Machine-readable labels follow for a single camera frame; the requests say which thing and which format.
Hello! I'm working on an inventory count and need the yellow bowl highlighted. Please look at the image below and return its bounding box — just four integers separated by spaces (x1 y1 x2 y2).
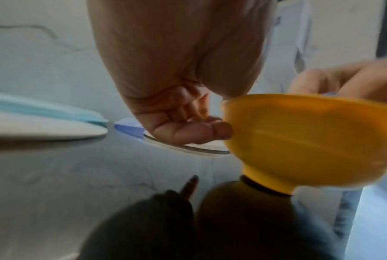
220 93 387 196

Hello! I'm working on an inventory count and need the lavender plate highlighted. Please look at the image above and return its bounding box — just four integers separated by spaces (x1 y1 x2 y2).
113 118 149 140

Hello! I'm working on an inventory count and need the teal plate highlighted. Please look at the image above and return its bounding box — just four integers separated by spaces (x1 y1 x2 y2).
0 90 109 125

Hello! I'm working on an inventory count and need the person's left hand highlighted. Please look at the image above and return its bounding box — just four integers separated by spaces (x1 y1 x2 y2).
85 0 279 146

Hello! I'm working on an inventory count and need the person's right hand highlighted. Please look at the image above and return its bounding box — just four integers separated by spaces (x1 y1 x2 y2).
286 58 387 105

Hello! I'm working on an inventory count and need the speckled white plate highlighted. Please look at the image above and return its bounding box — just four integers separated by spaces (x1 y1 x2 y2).
0 111 109 140
141 131 231 155

